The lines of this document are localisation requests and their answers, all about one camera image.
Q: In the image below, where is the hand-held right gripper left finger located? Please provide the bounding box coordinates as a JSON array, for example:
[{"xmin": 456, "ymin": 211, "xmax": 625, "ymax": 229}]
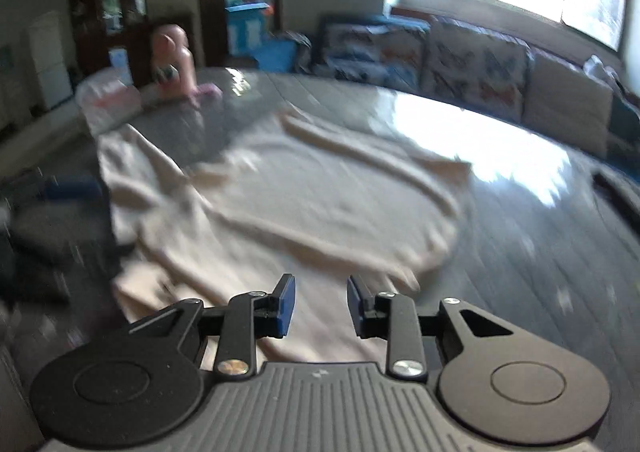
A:
[{"xmin": 128, "ymin": 273, "xmax": 297, "ymax": 377}]

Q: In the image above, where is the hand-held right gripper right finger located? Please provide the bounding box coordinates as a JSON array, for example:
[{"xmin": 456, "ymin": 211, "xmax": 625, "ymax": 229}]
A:
[{"xmin": 347, "ymin": 275, "xmax": 515, "ymax": 379}]

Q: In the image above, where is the beige cloth garment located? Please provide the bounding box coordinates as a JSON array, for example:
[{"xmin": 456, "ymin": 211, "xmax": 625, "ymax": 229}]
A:
[{"xmin": 95, "ymin": 111, "xmax": 472, "ymax": 368}]

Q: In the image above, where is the printed sofa cushion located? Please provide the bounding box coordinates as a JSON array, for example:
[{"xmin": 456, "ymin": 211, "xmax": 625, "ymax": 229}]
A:
[
  {"xmin": 311, "ymin": 16, "xmax": 431, "ymax": 89},
  {"xmin": 421, "ymin": 15, "xmax": 534, "ymax": 124}
]

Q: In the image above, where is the pink plastic toy figure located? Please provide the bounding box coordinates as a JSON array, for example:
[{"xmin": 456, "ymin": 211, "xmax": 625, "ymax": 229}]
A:
[{"xmin": 150, "ymin": 22, "xmax": 197, "ymax": 101}]

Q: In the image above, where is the white plastic bag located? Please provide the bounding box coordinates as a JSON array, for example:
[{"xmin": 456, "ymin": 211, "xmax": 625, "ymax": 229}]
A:
[{"xmin": 75, "ymin": 68, "xmax": 145, "ymax": 134}]

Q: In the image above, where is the blue storage box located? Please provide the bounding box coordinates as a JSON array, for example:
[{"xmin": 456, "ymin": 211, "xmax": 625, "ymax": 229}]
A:
[{"xmin": 224, "ymin": 2, "xmax": 297, "ymax": 72}]

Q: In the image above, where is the beige sofa cushion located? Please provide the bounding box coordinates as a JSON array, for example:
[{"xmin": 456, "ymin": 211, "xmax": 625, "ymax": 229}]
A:
[{"xmin": 522, "ymin": 48, "xmax": 615, "ymax": 159}]

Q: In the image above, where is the white drawer unit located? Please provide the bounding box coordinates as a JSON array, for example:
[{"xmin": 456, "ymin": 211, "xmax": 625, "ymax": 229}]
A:
[{"xmin": 26, "ymin": 11, "xmax": 74, "ymax": 111}]

